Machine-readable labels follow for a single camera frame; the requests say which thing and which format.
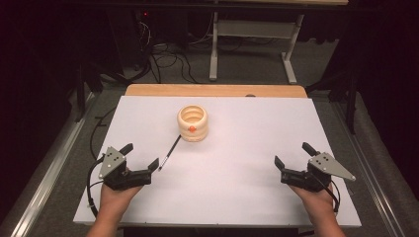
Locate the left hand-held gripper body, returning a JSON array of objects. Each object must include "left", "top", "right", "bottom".
[{"left": 98, "top": 146, "right": 153, "bottom": 192}]

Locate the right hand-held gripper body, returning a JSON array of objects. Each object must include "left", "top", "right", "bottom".
[{"left": 280, "top": 151, "right": 357, "bottom": 193}]

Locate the black pen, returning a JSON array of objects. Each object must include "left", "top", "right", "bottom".
[{"left": 157, "top": 133, "right": 183, "bottom": 172}]

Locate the cream ribbed pen holder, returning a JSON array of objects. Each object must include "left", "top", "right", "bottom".
[{"left": 176, "top": 104, "right": 210, "bottom": 143}]

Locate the person's left hand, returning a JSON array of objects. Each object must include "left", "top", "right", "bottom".
[{"left": 99, "top": 185, "right": 142, "bottom": 225}]

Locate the person's right hand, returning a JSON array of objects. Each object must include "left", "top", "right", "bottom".
[{"left": 289, "top": 186, "right": 335, "bottom": 221}]

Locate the white board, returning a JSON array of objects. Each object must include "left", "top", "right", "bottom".
[{"left": 72, "top": 95, "right": 363, "bottom": 228}]

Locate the black metal stand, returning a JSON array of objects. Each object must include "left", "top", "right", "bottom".
[
  {"left": 305, "top": 63, "right": 361, "bottom": 135},
  {"left": 74, "top": 60, "right": 104, "bottom": 123}
]

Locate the wooden table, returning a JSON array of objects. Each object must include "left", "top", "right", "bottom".
[{"left": 125, "top": 83, "right": 308, "bottom": 99}]

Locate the black computer tower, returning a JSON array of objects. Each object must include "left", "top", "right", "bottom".
[{"left": 107, "top": 9, "right": 190, "bottom": 68}]

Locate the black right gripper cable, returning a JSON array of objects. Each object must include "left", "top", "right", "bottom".
[{"left": 314, "top": 176, "right": 341, "bottom": 213}]

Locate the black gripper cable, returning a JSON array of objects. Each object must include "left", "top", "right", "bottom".
[
  {"left": 314, "top": 176, "right": 341, "bottom": 213},
  {"left": 86, "top": 156, "right": 107, "bottom": 219}
]

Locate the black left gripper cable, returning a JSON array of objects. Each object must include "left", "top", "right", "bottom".
[{"left": 86, "top": 156, "right": 107, "bottom": 219}]

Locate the black floor cable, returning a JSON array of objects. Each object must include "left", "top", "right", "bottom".
[{"left": 89, "top": 106, "right": 119, "bottom": 161}]

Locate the aluminium floor rail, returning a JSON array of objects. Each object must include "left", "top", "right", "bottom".
[
  {"left": 9, "top": 92, "right": 97, "bottom": 237},
  {"left": 331, "top": 101, "right": 407, "bottom": 237}
]

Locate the tangle of black floor cables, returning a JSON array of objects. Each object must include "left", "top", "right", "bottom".
[{"left": 136, "top": 19, "right": 201, "bottom": 85}]

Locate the white metal desk frame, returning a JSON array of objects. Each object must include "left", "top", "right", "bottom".
[{"left": 209, "top": 11, "right": 306, "bottom": 85}]

